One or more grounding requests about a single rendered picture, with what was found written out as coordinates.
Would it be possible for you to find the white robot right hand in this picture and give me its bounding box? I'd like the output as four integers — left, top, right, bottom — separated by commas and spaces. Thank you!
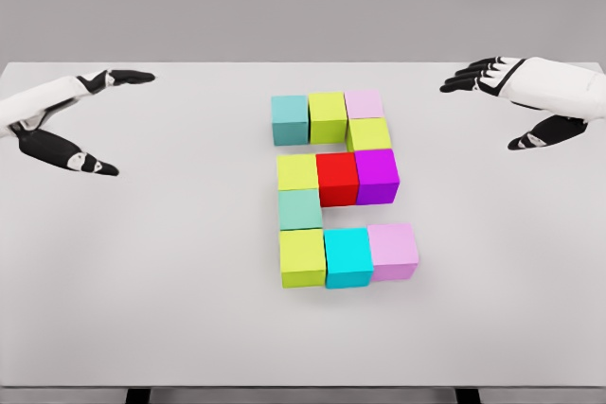
439, 56, 606, 151

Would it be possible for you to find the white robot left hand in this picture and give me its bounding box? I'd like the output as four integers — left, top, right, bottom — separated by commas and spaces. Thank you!
0, 69, 157, 177

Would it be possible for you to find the pale pink cube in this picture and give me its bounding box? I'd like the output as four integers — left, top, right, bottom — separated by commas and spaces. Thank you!
344, 89, 385, 120

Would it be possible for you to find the yellow-green cube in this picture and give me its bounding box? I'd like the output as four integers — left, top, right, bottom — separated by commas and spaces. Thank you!
308, 91, 350, 145
276, 152, 320, 192
278, 228, 328, 290
346, 117, 394, 153

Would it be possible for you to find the purple cube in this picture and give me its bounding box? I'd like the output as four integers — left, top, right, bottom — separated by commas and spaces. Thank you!
353, 149, 401, 205

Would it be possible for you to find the orchid pink cube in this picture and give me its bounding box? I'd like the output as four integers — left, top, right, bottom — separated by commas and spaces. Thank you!
366, 222, 420, 282

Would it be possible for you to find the red cube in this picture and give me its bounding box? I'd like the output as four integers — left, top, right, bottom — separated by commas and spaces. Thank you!
314, 151, 360, 208

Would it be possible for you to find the dull teal blue cube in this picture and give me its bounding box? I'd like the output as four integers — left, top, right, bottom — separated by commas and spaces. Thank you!
271, 95, 312, 148

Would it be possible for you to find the bright cyan cube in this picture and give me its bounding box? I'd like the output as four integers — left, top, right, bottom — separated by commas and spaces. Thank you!
323, 227, 375, 290

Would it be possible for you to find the mint green cube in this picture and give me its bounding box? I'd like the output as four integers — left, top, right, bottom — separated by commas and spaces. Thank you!
277, 188, 325, 232

